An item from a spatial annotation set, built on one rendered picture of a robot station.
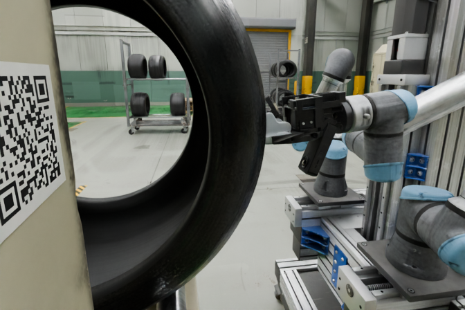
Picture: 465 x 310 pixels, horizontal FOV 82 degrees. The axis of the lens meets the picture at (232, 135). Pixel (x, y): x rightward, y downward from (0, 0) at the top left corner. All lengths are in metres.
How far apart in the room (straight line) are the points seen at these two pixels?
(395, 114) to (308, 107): 0.19
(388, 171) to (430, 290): 0.38
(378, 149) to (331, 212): 0.74
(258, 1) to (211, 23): 11.88
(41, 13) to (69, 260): 0.16
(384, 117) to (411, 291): 0.48
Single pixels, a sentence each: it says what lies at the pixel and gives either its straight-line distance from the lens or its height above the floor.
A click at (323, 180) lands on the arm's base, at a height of 0.78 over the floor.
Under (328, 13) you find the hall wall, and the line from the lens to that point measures 13.15.
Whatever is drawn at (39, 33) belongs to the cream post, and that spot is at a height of 1.28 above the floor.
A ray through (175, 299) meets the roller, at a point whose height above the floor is 0.92.
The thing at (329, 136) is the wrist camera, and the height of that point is 1.13.
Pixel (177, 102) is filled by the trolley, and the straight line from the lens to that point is 5.75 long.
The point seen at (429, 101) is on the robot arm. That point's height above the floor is 1.19.
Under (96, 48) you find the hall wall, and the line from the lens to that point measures 12.13.
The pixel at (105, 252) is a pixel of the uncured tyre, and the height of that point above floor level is 0.91.
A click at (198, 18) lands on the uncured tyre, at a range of 0.31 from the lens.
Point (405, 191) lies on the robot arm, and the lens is 0.89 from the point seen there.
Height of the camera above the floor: 1.25
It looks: 13 degrees down
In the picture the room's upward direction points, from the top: straight up
